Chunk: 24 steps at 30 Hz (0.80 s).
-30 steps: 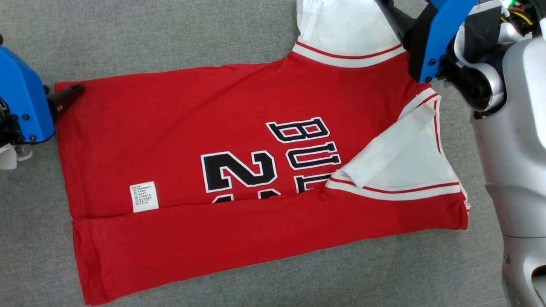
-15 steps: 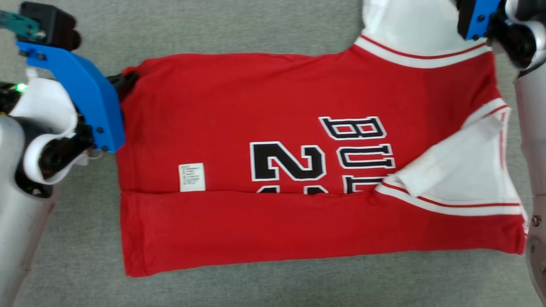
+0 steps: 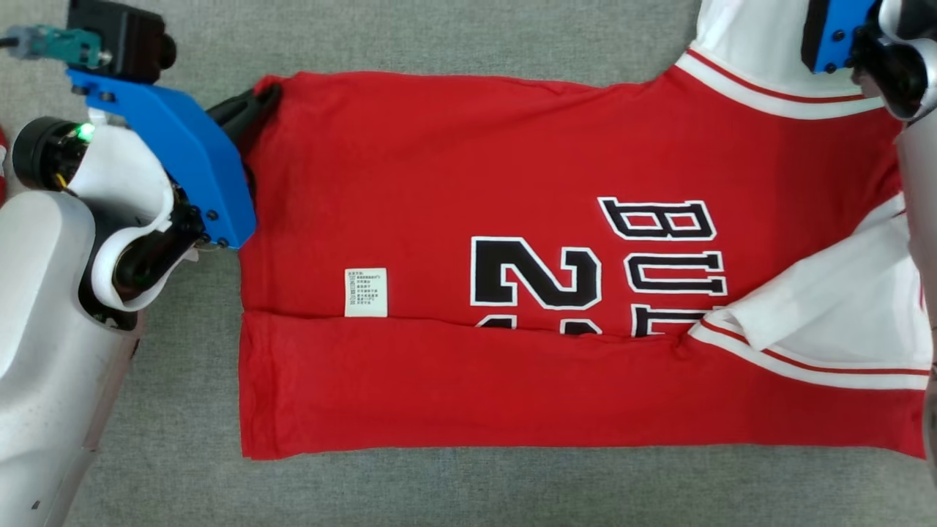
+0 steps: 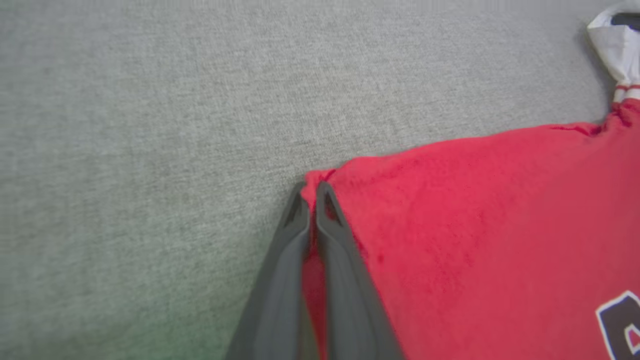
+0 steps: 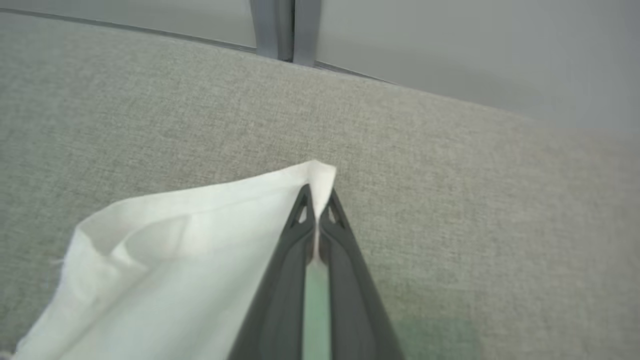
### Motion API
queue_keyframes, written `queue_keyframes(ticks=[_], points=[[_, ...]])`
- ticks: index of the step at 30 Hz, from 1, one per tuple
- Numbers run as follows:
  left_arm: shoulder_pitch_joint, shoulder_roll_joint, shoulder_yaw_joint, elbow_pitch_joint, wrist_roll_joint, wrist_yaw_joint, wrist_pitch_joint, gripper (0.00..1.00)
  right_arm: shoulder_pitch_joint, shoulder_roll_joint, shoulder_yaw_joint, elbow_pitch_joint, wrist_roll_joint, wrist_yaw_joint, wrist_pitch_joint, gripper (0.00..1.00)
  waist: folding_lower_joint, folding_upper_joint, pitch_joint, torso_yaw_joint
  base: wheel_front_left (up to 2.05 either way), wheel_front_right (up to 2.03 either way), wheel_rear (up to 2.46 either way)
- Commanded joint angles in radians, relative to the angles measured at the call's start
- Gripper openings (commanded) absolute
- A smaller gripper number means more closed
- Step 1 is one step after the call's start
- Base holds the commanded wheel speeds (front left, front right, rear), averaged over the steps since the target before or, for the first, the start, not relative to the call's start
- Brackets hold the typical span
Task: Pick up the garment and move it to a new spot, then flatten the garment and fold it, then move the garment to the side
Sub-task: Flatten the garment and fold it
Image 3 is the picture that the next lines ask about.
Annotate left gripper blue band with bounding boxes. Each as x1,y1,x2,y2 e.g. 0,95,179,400
67,68,283,250

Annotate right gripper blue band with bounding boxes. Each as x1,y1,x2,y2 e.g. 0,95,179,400
802,0,879,75

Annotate red basketball jersey white sleeves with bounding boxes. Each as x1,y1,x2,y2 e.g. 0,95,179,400
238,0,934,462

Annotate left camera cable teal plug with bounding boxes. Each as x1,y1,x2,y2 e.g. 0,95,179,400
0,24,111,68

